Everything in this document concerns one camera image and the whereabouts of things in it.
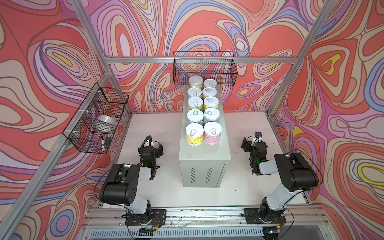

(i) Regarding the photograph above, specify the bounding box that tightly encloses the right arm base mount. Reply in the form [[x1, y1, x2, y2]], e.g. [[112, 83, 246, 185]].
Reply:
[[241, 208, 287, 225]]

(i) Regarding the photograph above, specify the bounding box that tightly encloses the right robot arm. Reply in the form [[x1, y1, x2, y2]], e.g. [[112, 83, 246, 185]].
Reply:
[[241, 136, 320, 223]]

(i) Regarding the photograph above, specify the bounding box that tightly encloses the black wire basket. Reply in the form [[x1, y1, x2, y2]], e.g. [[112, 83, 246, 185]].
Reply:
[[173, 50, 238, 86], [63, 83, 129, 154]]

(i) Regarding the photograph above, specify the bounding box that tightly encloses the black wire basket back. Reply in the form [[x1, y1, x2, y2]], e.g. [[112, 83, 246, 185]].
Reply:
[[173, 50, 238, 86]]

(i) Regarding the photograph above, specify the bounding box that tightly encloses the green circuit board right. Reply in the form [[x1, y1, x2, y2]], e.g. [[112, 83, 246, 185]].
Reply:
[[263, 226, 282, 235]]

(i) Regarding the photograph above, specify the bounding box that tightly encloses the green circuit board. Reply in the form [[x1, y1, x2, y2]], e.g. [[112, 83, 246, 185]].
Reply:
[[139, 227, 159, 236], [263, 226, 282, 235]]

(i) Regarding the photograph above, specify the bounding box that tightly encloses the orange green labelled can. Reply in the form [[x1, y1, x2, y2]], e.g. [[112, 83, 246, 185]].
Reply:
[[189, 76, 204, 90]]

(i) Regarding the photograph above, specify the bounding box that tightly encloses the silver tape roll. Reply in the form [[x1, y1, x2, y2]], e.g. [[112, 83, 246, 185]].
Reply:
[[95, 115, 118, 133]]

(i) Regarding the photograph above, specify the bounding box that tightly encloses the can row back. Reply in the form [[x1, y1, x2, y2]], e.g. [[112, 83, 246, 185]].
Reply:
[[186, 123, 204, 146], [204, 122, 223, 145]]

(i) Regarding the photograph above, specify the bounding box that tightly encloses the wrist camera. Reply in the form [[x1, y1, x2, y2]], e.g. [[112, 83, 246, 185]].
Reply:
[[144, 136, 155, 147], [255, 132, 263, 139]]

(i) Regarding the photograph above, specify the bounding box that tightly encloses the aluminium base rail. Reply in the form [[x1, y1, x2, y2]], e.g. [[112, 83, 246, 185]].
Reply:
[[80, 206, 335, 240]]

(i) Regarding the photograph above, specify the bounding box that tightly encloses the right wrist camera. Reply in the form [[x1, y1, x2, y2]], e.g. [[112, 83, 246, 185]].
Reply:
[[255, 132, 263, 139]]

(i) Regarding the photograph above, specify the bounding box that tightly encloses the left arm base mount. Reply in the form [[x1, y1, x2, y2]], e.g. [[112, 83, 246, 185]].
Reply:
[[125, 209, 167, 227]]

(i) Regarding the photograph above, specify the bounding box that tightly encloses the grey metal cabinet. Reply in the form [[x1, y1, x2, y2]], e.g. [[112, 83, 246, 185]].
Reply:
[[179, 84, 232, 189]]

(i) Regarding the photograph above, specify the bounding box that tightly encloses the green circuit board left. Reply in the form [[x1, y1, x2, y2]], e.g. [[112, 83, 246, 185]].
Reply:
[[139, 227, 159, 236]]

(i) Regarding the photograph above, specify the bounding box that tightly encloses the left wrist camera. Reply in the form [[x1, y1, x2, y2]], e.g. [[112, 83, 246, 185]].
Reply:
[[144, 136, 155, 147]]

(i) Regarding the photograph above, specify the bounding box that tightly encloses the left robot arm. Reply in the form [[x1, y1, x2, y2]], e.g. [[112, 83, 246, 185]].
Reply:
[[99, 143, 164, 217]]

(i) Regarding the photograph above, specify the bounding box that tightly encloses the black wire basket left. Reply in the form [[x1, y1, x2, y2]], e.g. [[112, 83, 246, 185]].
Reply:
[[63, 83, 129, 154]]

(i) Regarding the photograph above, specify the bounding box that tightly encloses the blue white labelled can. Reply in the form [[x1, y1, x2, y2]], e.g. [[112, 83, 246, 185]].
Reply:
[[187, 88, 202, 98]]

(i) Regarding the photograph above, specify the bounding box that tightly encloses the pink labelled can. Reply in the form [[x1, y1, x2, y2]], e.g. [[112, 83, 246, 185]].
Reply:
[[203, 79, 218, 88]]

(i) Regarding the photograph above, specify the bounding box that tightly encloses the peach labelled can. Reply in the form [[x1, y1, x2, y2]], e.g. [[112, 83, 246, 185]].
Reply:
[[202, 87, 217, 100]]

